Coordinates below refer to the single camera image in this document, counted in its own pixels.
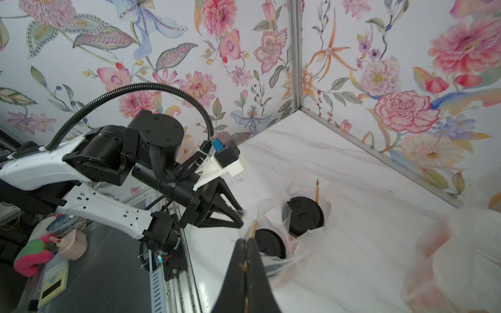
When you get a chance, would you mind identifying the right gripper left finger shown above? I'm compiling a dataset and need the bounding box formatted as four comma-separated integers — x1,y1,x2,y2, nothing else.
212,239,247,313

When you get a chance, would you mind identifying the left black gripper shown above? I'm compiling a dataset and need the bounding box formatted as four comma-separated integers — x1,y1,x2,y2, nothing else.
63,110,243,229

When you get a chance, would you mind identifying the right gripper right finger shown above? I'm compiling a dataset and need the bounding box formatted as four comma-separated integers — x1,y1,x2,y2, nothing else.
245,238,281,313

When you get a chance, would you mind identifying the red cup black lid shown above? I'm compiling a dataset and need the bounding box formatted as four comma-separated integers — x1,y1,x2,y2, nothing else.
254,228,287,260
287,196,325,237

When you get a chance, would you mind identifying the clear plastic bag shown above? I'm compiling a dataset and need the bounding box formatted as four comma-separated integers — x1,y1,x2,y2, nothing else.
239,184,332,288
402,171,501,313

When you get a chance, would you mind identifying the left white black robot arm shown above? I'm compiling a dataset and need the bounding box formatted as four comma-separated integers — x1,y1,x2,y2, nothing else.
1,110,243,253

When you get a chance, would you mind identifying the yellow flat device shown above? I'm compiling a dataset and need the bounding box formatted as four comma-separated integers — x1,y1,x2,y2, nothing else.
38,254,70,309

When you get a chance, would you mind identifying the pink green plush toy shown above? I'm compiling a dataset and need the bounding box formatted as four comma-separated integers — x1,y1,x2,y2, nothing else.
13,235,59,277

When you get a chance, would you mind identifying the left black corrugated cable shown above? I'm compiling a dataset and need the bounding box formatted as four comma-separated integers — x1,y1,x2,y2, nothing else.
44,81,215,181

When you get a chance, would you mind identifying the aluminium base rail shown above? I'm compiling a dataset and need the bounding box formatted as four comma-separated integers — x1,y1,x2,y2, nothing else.
149,232,202,313

